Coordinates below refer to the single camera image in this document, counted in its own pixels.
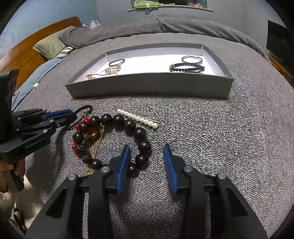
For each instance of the black tv monitor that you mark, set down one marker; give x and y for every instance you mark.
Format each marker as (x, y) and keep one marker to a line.
(280, 43)

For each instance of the olive green pillow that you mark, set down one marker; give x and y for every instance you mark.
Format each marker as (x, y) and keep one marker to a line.
(50, 46)

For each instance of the white pearl hair pin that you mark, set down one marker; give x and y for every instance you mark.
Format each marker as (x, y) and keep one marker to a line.
(154, 124)

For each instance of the striped pillow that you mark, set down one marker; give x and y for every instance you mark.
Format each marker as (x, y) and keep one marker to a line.
(64, 52)

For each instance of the grey cardboard tray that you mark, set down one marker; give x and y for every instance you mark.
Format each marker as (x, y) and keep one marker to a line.
(145, 71)

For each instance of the person left hand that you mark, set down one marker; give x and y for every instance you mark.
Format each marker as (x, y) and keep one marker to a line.
(12, 176)

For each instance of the green cloth on shelf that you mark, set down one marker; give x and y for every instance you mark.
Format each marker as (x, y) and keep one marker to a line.
(146, 4)

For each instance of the white plastic bag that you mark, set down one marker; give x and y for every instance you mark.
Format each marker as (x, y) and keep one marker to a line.
(93, 24)

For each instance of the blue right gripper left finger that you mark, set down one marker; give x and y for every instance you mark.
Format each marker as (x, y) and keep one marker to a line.
(123, 165)

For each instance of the light blue sheet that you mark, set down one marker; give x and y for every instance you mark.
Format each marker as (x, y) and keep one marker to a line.
(32, 82)

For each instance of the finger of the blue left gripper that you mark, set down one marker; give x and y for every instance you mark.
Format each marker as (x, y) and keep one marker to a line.
(58, 115)
(67, 122)

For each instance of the grey bed blanket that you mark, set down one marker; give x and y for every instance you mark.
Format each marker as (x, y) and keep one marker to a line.
(248, 136)

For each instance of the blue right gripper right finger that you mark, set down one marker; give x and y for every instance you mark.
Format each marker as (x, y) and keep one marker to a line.
(170, 169)

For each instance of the wooden headboard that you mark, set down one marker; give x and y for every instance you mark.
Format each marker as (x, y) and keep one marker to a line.
(24, 58)

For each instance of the wooden tv stand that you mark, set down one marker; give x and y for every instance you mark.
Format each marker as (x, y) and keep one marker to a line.
(282, 68)

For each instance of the gold star hair clip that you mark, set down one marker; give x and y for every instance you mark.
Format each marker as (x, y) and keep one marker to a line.
(112, 70)

